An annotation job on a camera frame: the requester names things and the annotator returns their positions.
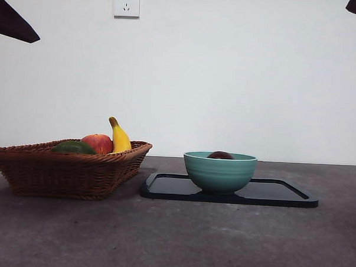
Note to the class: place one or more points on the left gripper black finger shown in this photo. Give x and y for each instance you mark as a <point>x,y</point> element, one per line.
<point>8,22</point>

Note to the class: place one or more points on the dark purple plum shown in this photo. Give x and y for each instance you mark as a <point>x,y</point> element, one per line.
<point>220,155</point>

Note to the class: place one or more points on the teal ribbed bowl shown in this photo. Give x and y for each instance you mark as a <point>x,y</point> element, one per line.
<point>220,173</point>

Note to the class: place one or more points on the green avocado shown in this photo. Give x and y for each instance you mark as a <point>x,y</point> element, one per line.
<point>74,148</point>

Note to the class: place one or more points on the red yellow apple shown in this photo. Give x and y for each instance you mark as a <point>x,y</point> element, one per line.
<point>99,143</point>

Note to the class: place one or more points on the brown wicker basket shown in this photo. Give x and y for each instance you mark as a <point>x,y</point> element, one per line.
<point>61,175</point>

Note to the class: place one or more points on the yellow banana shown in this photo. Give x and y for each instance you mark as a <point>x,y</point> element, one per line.
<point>120,140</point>

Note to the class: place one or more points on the black rectangular tray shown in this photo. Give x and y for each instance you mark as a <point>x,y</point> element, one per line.
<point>169,189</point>

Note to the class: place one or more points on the white wall socket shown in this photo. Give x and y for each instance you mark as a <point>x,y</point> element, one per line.
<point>127,4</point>

